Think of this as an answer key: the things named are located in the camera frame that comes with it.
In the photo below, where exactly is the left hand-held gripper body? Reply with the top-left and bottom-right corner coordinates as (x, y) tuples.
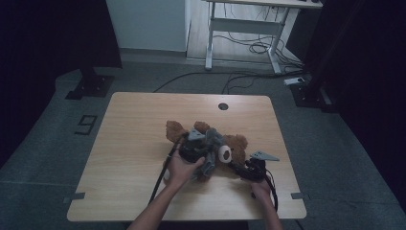
(178, 127), (209, 164)

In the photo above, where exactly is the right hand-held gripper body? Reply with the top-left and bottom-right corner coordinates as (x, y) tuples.
(243, 150), (281, 183)

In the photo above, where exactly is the brown teddy bear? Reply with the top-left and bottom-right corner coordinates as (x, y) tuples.
(165, 120), (249, 184)

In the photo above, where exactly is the person's right hand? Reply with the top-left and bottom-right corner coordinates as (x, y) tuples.
(249, 178), (275, 201)

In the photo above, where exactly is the person's left hand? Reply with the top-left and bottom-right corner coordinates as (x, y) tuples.
(163, 145), (206, 190)

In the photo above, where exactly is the black stand base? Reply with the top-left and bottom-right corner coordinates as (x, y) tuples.
(65, 66), (115, 101)
(290, 73), (339, 113)

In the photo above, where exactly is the white power strip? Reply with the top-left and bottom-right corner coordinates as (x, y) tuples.
(283, 77), (305, 86)

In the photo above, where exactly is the black tape digit mark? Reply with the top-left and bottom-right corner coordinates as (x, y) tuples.
(74, 114), (99, 136)

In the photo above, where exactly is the dark curtain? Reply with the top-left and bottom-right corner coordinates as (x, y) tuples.
(303, 0), (406, 212)
(0, 0), (123, 167)

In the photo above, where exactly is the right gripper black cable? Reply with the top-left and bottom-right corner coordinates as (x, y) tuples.
(262, 169), (280, 212)

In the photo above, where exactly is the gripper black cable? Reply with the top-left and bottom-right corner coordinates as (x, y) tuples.
(262, 169), (280, 212)
(147, 132), (190, 205)

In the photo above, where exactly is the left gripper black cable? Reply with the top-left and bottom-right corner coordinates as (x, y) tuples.
(147, 132), (190, 205)

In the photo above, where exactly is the long black floor cable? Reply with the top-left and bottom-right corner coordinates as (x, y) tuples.
(152, 70), (305, 94)

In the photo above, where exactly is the tangled black cable bundle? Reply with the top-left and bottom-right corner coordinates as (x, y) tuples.
(214, 32), (305, 70)

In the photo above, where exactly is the white desk frame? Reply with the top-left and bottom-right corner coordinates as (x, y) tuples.
(204, 0), (324, 75)

